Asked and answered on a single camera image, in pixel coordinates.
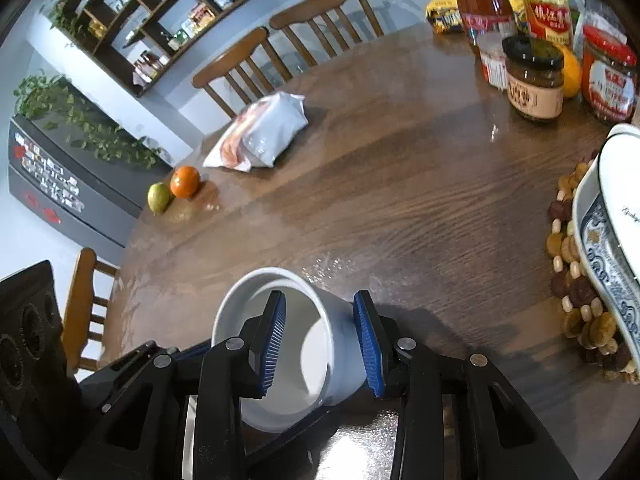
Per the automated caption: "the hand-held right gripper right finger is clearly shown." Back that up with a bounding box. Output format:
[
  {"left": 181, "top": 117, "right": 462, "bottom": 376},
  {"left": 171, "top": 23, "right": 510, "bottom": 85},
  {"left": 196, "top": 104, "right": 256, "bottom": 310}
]
[{"left": 353, "top": 290, "right": 566, "bottom": 480}]

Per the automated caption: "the white ceramic crock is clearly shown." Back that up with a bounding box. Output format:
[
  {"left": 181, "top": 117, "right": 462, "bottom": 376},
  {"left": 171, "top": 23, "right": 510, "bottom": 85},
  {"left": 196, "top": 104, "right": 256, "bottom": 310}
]
[{"left": 211, "top": 267, "right": 373, "bottom": 433}]

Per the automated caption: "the small potted plant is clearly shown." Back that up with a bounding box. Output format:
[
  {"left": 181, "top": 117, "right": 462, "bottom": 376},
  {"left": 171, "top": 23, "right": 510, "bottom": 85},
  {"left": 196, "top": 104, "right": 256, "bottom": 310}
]
[{"left": 47, "top": 0, "right": 81, "bottom": 36}]

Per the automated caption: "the plastic food bag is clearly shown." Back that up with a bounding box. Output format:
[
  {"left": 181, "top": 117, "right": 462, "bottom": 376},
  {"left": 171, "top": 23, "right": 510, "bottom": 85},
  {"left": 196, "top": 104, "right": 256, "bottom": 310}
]
[{"left": 202, "top": 91, "right": 309, "bottom": 172}]

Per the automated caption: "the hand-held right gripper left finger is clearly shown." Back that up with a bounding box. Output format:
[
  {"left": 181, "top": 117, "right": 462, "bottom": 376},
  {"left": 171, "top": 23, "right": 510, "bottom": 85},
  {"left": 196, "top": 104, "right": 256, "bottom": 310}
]
[{"left": 60, "top": 290, "right": 288, "bottom": 480}]

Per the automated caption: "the wooden chair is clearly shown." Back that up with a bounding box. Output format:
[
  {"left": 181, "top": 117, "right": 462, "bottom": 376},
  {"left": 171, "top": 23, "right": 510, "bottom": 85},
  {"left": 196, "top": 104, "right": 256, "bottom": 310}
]
[
  {"left": 269, "top": 0, "right": 385, "bottom": 68},
  {"left": 61, "top": 247, "right": 121, "bottom": 376},
  {"left": 191, "top": 26, "right": 293, "bottom": 118}
]

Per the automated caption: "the vinegar bottle with yellow cap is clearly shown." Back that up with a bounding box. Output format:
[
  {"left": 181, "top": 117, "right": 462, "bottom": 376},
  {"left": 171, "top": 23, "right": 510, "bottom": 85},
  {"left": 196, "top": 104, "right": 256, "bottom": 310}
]
[{"left": 510, "top": 0, "right": 576, "bottom": 48}]

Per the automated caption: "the small red label jar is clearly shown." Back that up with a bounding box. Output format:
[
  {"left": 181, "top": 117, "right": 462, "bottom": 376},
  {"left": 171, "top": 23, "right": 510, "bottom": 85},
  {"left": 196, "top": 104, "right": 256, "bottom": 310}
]
[{"left": 477, "top": 32, "right": 508, "bottom": 90}]

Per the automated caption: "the yellow snack packet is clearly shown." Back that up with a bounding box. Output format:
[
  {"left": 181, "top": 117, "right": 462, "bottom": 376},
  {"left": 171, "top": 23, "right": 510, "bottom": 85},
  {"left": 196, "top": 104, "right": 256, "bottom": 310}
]
[{"left": 425, "top": 0, "right": 466, "bottom": 35}]

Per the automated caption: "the sauce jar with black lid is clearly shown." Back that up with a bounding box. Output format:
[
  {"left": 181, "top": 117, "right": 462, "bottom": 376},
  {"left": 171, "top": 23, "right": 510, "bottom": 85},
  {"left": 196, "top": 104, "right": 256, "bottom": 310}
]
[{"left": 501, "top": 35, "right": 566, "bottom": 122}]

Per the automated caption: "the wooden beaded trivet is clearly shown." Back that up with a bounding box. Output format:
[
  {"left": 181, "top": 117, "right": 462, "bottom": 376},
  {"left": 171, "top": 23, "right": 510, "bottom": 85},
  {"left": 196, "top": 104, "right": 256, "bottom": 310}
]
[{"left": 545, "top": 147, "right": 640, "bottom": 386}]

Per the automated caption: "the white oval dish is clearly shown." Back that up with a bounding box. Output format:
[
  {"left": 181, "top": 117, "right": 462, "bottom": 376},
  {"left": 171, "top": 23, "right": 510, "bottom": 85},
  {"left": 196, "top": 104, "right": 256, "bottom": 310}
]
[{"left": 597, "top": 124, "right": 640, "bottom": 281}]

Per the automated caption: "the sauce jar with red lid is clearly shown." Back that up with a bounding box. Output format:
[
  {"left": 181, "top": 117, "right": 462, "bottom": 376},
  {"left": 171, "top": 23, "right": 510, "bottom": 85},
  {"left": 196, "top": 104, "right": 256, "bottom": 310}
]
[{"left": 581, "top": 25, "right": 638, "bottom": 126}]

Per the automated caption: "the green pear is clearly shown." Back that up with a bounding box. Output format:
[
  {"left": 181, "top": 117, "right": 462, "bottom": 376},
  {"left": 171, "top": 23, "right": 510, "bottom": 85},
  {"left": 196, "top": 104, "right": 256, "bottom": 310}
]
[{"left": 147, "top": 182, "right": 173, "bottom": 213}]

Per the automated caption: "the dark wooden wall shelf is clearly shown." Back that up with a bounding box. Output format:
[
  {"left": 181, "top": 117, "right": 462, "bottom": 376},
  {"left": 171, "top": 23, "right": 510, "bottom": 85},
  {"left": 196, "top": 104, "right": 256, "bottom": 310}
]
[{"left": 55, "top": 0, "right": 321, "bottom": 98}]

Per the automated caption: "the blue patterned square plate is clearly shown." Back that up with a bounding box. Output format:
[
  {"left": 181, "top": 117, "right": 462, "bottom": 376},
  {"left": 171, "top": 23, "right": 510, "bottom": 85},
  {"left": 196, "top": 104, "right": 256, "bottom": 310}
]
[{"left": 571, "top": 160, "right": 640, "bottom": 361}]

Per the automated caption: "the orange fruit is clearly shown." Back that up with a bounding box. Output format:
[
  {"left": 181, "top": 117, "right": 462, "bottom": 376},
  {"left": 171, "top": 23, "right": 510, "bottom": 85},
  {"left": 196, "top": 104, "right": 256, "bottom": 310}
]
[{"left": 555, "top": 42, "right": 583, "bottom": 99}]

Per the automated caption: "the tangerine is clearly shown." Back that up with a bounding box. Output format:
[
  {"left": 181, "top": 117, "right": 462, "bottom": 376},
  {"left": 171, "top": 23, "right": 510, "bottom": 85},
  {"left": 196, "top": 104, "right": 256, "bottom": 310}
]
[{"left": 170, "top": 166, "right": 202, "bottom": 198}]

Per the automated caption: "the grey refrigerator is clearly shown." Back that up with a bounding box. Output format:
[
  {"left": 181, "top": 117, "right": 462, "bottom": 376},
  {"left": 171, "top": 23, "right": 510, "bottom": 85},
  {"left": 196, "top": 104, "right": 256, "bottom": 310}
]
[{"left": 7, "top": 80, "right": 173, "bottom": 248}]

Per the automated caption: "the trailing ivy plant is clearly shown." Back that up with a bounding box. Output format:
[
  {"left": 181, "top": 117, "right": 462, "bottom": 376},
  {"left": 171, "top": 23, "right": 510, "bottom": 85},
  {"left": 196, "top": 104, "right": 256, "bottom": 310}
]
[{"left": 12, "top": 74, "right": 168, "bottom": 171}]

